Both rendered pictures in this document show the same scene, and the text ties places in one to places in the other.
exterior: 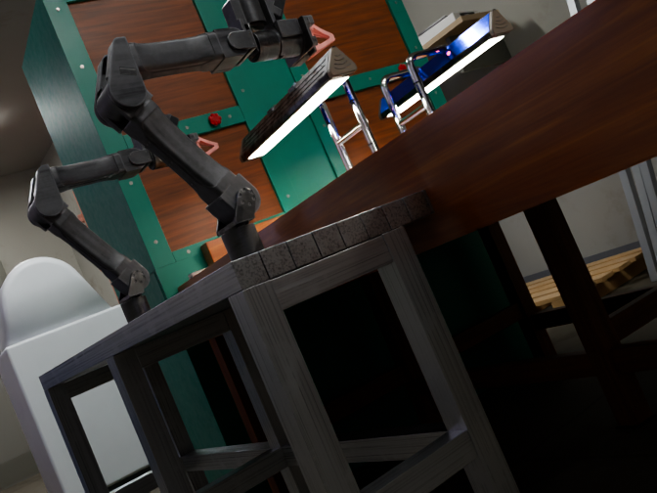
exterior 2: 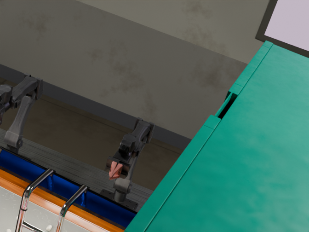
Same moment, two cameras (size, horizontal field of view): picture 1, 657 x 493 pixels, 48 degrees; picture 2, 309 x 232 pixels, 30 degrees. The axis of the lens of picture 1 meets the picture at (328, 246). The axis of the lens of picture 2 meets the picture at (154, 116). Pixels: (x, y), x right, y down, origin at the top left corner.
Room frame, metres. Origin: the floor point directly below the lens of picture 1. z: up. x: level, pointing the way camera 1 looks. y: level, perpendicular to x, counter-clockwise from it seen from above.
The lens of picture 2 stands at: (3.43, -1.18, 2.44)
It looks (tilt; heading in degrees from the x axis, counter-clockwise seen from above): 28 degrees down; 134
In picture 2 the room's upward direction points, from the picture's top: 18 degrees clockwise
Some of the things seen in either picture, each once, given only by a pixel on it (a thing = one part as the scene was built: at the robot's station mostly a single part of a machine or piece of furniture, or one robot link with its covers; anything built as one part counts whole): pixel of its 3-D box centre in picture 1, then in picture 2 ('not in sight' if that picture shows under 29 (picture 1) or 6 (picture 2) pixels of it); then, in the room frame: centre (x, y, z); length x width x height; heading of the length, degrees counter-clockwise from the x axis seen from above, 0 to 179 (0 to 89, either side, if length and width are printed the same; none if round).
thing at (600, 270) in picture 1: (536, 299); not in sight; (4.11, -0.93, 0.05); 1.20 x 0.83 x 0.11; 36
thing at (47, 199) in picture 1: (89, 185); (136, 140); (1.79, 0.48, 1.05); 0.30 x 0.09 x 0.12; 126
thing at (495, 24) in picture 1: (435, 69); not in sight; (2.31, -0.53, 1.08); 0.62 x 0.08 x 0.07; 30
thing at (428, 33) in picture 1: (449, 27); not in sight; (4.27, -1.15, 1.68); 0.32 x 0.30 x 0.08; 36
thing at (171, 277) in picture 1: (344, 326); not in sight; (2.82, 0.06, 0.42); 1.36 x 0.55 x 0.84; 120
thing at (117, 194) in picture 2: (138, 313); (120, 194); (1.79, 0.49, 0.71); 0.20 x 0.07 x 0.08; 36
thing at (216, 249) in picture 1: (247, 239); not in sight; (2.37, 0.23, 0.83); 0.30 x 0.06 x 0.07; 120
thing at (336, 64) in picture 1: (287, 110); (66, 186); (2.02, -0.05, 1.08); 0.62 x 0.08 x 0.07; 30
